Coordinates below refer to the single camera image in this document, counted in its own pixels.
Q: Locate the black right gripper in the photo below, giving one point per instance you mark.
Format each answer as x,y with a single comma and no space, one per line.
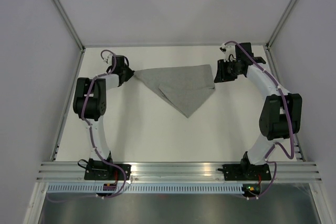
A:
221,75

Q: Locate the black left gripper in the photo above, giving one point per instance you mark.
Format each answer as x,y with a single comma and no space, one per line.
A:
130,73

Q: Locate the grey cloth napkin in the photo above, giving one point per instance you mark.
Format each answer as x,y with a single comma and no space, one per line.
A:
184,88

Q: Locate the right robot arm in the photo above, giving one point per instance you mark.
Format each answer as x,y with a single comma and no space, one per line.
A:
280,117

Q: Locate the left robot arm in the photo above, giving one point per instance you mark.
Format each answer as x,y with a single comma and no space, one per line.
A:
90,102

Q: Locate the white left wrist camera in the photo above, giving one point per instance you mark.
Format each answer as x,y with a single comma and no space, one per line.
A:
107,56

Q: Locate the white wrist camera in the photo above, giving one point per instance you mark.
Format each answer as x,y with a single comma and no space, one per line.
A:
107,56
229,52

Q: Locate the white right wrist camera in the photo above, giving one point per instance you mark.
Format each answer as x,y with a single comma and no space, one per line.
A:
229,52

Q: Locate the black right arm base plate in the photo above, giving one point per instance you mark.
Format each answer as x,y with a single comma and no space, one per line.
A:
235,172

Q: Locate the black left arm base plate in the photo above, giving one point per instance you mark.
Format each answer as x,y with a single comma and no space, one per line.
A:
101,171

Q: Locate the left aluminium frame post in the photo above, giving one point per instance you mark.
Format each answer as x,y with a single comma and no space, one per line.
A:
65,18

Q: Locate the aluminium frame post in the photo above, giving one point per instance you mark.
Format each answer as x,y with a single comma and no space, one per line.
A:
65,18
281,22

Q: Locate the aluminium front rail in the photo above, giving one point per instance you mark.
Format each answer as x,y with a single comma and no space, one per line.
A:
180,172

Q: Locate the right aluminium frame post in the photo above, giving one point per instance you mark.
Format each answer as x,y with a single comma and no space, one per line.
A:
281,22

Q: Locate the white slotted cable duct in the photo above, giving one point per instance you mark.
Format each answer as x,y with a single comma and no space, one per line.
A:
147,188

